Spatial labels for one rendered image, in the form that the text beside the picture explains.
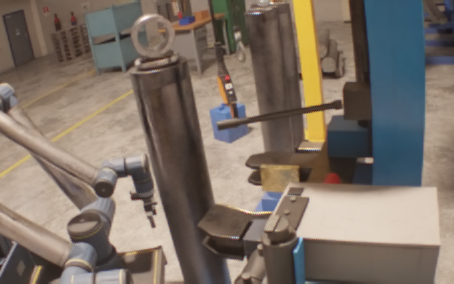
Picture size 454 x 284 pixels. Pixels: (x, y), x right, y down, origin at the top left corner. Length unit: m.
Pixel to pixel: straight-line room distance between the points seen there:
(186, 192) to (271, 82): 1.32
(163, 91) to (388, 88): 0.73
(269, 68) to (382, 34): 1.61
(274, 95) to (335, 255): 1.90
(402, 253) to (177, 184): 0.92
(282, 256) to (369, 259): 0.20
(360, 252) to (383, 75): 0.50
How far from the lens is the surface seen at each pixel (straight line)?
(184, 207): 1.60
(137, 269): 2.32
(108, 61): 9.39
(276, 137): 2.83
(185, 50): 7.49
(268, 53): 2.65
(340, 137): 1.46
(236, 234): 1.29
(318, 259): 0.96
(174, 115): 1.45
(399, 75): 1.17
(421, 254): 0.93
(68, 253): 1.53
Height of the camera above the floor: 1.75
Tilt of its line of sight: 23 degrees down
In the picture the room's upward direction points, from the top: 10 degrees counter-clockwise
